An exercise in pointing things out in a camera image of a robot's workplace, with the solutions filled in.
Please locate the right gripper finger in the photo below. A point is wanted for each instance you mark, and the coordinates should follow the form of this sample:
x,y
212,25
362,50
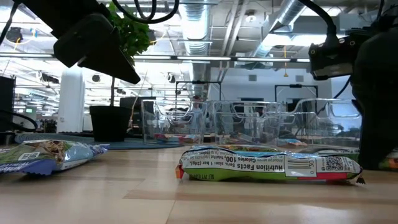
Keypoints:
x,y
376,137

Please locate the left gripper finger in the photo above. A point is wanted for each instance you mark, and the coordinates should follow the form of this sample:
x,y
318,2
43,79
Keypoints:
x,y
115,67

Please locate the dark blue granola bar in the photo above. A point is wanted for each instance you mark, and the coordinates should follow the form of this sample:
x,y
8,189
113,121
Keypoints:
x,y
46,155

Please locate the silver blue granola bar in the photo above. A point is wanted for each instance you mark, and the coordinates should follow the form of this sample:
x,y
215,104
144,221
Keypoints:
x,y
236,148

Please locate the clear plastic bin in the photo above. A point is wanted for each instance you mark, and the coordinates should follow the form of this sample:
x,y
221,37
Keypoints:
x,y
248,121
174,121
326,124

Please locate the white pillar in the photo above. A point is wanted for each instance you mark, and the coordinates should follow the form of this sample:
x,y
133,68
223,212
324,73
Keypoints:
x,y
71,102

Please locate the green plant in black pot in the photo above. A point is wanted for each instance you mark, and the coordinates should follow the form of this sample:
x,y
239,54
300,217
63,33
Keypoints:
x,y
110,124

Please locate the person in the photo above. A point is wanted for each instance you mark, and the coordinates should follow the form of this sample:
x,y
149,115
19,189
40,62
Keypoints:
x,y
196,112

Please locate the yellow hanging fixture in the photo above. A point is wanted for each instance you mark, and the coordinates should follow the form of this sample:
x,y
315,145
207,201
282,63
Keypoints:
x,y
285,74

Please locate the black monitor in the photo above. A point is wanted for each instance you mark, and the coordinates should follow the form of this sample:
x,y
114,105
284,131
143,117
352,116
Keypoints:
x,y
7,99

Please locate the long ceiling light strip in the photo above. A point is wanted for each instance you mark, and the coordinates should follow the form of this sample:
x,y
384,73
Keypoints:
x,y
264,59

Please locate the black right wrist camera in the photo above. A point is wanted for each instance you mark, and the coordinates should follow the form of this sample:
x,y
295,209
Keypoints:
x,y
332,56

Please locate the black background station frame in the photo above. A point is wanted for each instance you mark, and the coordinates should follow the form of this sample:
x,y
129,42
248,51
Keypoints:
x,y
199,82
295,85

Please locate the ribbed silver ventilation duct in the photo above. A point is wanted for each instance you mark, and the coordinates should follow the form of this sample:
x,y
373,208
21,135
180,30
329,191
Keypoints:
x,y
196,28

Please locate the smooth silver ventilation duct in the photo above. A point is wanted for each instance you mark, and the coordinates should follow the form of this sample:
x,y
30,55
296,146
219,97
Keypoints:
x,y
292,11

